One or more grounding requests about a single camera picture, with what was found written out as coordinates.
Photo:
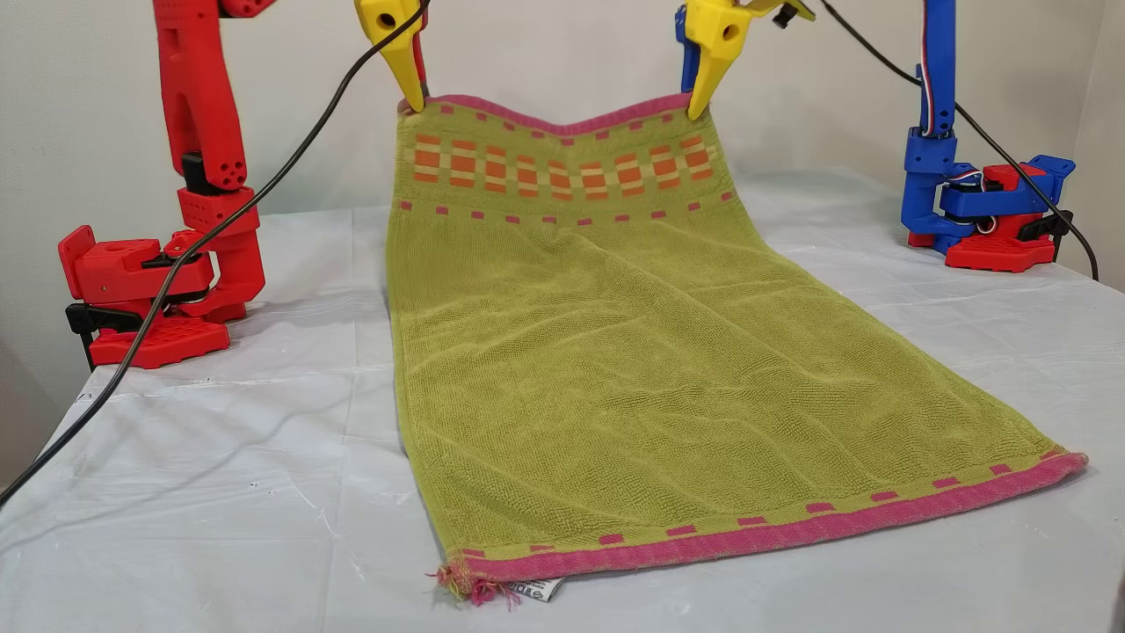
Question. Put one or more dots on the green towel with pink borders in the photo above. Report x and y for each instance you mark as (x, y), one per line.
(659, 352)

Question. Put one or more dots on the white plastic table cover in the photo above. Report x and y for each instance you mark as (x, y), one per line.
(220, 492)

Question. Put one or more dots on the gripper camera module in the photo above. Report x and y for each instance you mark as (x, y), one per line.
(780, 18)

